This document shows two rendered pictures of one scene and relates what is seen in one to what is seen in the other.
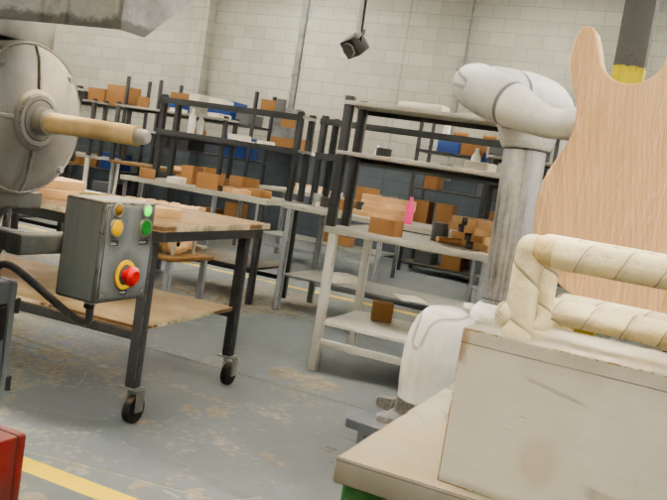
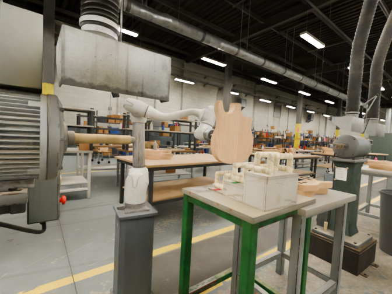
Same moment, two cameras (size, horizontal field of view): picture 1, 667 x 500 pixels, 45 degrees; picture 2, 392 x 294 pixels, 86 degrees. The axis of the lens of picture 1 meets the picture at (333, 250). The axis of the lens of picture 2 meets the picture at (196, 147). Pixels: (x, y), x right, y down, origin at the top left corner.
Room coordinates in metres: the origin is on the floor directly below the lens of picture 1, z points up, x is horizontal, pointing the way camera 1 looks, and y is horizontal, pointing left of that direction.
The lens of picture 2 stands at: (0.68, 0.89, 1.28)
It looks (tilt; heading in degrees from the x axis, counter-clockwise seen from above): 3 degrees down; 299
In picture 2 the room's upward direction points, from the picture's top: 3 degrees clockwise
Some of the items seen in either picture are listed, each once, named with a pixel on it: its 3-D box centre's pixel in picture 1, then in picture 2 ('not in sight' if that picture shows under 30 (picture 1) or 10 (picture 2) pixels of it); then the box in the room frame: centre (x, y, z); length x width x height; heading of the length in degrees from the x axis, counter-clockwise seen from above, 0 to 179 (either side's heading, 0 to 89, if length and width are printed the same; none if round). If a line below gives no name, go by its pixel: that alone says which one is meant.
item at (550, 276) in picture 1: (542, 288); (256, 163); (0.93, -0.24, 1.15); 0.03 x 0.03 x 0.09
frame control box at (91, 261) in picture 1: (69, 256); (21, 202); (1.62, 0.52, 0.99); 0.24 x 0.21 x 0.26; 67
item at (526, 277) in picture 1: (523, 292); (270, 165); (0.86, -0.21, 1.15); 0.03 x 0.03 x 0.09
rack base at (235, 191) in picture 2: not in sight; (248, 188); (1.00, -0.37, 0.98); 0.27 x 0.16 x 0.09; 64
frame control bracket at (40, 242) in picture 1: (50, 242); (19, 199); (1.57, 0.55, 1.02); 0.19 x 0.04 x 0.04; 157
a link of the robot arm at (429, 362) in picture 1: (441, 353); (136, 186); (1.83, -0.28, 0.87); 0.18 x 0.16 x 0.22; 128
